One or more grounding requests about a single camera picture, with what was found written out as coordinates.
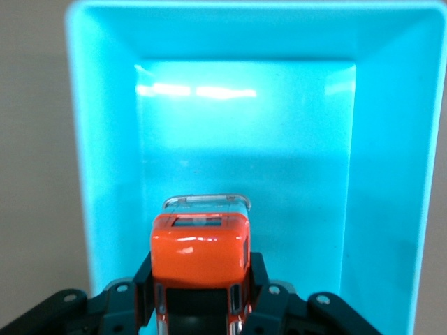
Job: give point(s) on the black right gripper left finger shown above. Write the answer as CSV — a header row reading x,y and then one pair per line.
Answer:
x,y
118,307

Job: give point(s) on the orange toy bus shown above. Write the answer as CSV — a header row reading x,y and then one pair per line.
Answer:
x,y
199,251

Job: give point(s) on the blue plastic box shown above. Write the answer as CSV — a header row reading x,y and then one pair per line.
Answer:
x,y
244,139

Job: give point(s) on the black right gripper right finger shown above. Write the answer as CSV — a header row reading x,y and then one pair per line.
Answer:
x,y
272,303

